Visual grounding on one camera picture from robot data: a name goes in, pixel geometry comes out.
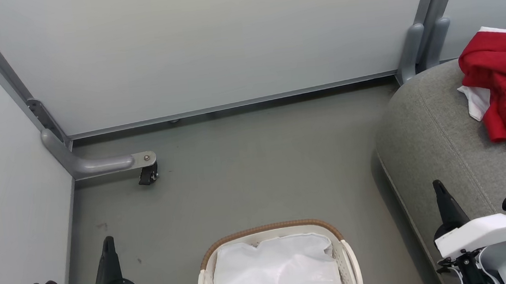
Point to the grey rounded partition foot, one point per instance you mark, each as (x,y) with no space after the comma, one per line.
(411,52)
(438,43)

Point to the grey partition foot with bolt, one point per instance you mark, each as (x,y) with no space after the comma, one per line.
(97,165)

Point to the white cloth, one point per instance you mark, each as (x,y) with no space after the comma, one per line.
(275,274)

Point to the small black caster wheel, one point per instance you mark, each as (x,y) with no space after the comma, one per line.
(148,175)

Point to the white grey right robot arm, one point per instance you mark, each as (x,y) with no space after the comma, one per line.
(501,262)

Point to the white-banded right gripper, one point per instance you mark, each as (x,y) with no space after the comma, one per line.
(484,233)

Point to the white laundry basket brown rim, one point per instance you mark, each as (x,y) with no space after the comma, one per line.
(353,262)

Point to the grey partition bottom rail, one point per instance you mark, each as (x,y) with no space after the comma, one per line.
(231,104)

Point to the grey fabric sofa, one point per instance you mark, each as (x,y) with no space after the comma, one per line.
(434,143)

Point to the grey partition post with hinge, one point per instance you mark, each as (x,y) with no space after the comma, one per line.
(0,69)

